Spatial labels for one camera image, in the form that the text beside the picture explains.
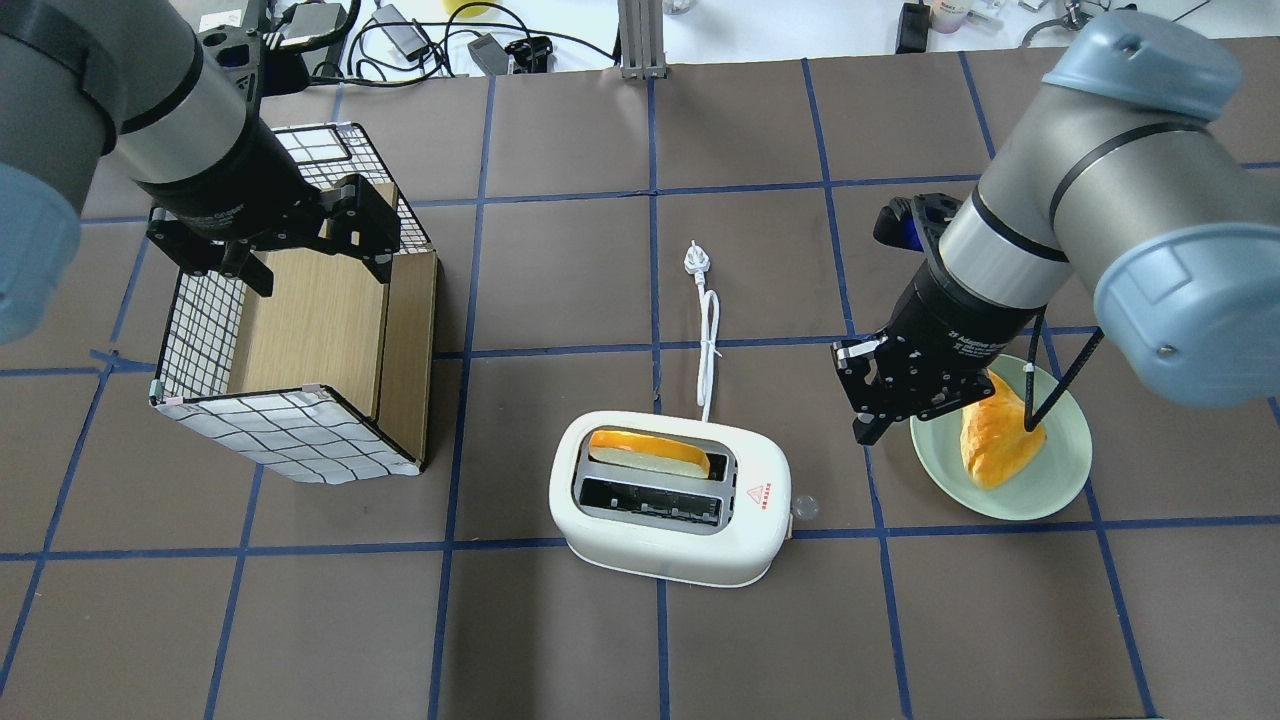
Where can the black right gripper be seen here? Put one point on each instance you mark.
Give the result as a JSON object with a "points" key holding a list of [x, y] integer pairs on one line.
{"points": [[952, 318]]}

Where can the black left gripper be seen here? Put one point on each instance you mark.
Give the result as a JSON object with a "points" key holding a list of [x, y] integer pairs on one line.
{"points": [[232, 172]]}

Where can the white toaster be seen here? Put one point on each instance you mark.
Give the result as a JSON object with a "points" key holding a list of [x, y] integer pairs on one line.
{"points": [[723, 532]]}

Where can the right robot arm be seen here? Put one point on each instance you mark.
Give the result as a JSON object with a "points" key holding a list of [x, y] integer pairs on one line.
{"points": [[1112, 175]]}

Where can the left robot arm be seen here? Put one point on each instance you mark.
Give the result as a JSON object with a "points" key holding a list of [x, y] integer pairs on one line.
{"points": [[179, 108]]}

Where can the toast slice in toaster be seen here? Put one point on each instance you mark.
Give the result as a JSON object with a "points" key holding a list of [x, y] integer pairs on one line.
{"points": [[642, 451]]}

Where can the triangular bread on plate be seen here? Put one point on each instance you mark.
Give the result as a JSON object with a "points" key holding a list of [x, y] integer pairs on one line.
{"points": [[994, 443]]}

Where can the green plate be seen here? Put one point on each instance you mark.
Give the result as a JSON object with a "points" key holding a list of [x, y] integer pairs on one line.
{"points": [[1049, 483]]}

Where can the black power adapter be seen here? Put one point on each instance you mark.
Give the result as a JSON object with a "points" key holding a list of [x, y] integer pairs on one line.
{"points": [[913, 28]]}

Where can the wire basket with wooden shelf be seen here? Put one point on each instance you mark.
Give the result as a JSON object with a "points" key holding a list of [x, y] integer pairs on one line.
{"points": [[327, 380]]}

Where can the aluminium frame post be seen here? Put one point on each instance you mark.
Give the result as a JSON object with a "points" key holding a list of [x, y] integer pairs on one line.
{"points": [[640, 31]]}

